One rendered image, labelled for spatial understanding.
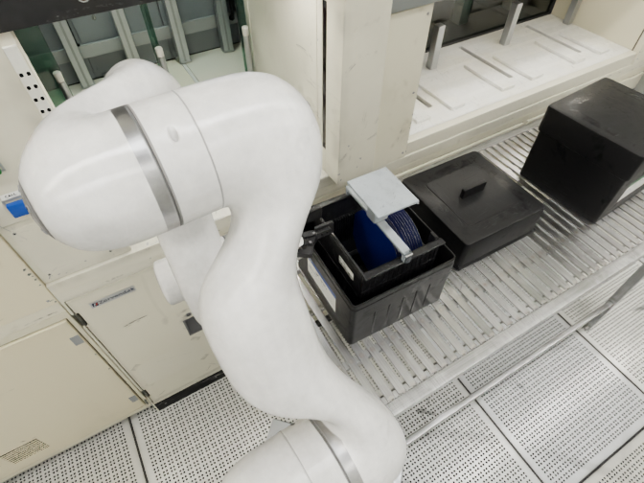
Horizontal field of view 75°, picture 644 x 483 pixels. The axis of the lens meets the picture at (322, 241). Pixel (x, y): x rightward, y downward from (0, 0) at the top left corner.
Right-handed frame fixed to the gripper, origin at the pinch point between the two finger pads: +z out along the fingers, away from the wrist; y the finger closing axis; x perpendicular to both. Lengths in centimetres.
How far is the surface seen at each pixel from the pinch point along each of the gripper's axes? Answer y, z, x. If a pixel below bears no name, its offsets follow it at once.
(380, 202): 3.1, 12.6, 2.1
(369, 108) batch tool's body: -25.6, 28.1, 2.4
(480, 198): -2, 52, -20
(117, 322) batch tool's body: -28, -49, -43
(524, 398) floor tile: 37, 73, -106
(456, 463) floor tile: 42, 34, -106
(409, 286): 14.1, 15.0, -14.9
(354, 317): 13.9, 1.2, -17.5
